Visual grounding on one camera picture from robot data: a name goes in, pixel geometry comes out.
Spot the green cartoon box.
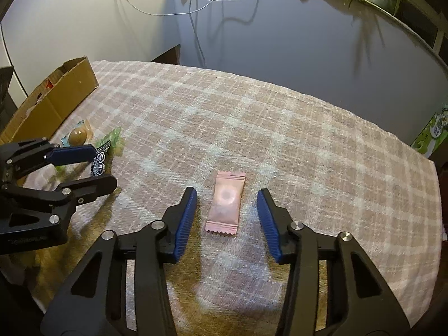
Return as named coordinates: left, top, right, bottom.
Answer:
left=411, top=105, right=448, bottom=158

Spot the black white snack packet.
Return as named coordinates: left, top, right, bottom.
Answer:
left=90, top=141, right=111, bottom=177

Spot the plaid pink table cloth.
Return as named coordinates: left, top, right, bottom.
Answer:
left=1, top=61, right=447, bottom=335

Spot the pink candy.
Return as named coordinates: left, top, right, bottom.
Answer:
left=205, top=171, right=246, bottom=236

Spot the brown cardboard box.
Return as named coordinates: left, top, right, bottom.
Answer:
left=1, top=56, right=99, bottom=144

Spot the brown jelly cup snack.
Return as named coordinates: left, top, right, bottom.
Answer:
left=61, top=119, right=94, bottom=146

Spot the green candy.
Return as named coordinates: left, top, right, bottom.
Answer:
left=95, top=127, right=125, bottom=156

